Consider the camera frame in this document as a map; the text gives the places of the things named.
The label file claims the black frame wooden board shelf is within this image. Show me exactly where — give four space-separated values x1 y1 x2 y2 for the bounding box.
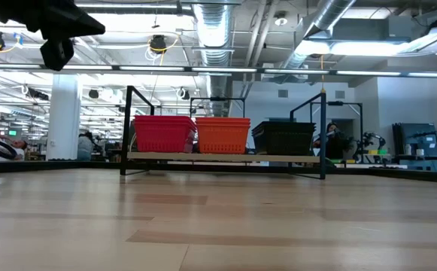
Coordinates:
119 85 327 181

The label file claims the person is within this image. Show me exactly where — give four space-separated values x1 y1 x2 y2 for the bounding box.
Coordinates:
313 122 351 160
0 131 30 162
76 131 96 162

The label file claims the orange plastic slotted basket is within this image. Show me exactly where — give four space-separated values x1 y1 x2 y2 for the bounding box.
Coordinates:
196 123 252 155
195 117 251 122
195 120 252 126

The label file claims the yellow hanging cord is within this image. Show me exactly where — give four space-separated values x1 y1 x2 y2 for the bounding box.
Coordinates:
319 54 326 94

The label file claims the black aluminium table frame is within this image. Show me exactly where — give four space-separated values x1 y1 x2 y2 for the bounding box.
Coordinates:
0 160 437 185

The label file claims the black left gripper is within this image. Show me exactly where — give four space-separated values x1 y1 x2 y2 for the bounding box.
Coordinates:
0 0 106 72

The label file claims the black overhead LED light bar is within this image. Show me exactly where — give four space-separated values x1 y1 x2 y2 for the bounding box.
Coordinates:
0 62 437 79

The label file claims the black background workstation frame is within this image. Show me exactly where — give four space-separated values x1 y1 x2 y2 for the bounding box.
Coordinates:
310 100 364 166

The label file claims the red plastic slotted basket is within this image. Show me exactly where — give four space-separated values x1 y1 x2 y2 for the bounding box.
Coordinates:
132 114 196 121
133 121 198 154
133 118 197 125

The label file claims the white building pillar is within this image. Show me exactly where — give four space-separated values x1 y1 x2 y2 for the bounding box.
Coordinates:
46 74 83 162

